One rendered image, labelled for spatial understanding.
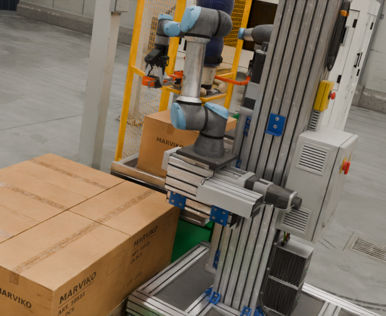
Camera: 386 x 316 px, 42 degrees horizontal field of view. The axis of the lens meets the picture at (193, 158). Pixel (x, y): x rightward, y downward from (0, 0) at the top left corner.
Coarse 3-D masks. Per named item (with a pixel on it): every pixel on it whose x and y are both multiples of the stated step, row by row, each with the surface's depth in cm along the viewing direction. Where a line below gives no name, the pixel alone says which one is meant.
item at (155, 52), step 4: (156, 48) 266; (160, 48) 265; (152, 52) 264; (156, 52) 263; (160, 52) 265; (148, 56) 260; (152, 56) 261; (156, 56) 262; (148, 60) 260; (152, 60) 260
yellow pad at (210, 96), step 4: (216, 88) 331; (208, 92) 317; (220, 92) 334; (200, 96) 312; (208, 96) 316; (212, 96) 320; (216, 96) 323; (220, 96) 327; (224, 96) 334; (204, 100) 309; (208, 100) 312
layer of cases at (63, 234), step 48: (0, 192) 268; (48, 192) 278; (96, 192) 290; (144, 192) 303; (0, 240) 224; (48, 240) 231; (96, 240) 240; (144, 240) 267; (0, 288) 209; (48, 288) 198; (96, 288) 232
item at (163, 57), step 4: (156, 44) 265; (164, 48) 269; (168, 48) 271; (164, 52) 270; (160, 56) 266; (164, 56) 269; (168, 56) 271; (156, 60) 267; (160, 60) 266; (164, 60) 270; (168, 60) 273; (152, 64) 269; (156, 64) 268; (160, 64) 266; (168, 64) 273
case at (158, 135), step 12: (144, 120) 315; (156, 120) 311; (168, 120) 313; (228, 120) 342; (144, 132) 317; (156, 132) 313; (168, 132) 309; (180, 132) 306; (192, 132) 302; (144, 144) 319; (156, 144) 315; (168, 144) 311; (180, 144) 307; (144, 156) 321; (156, 156) 317; (144, 168) 323; (156, 168) 319
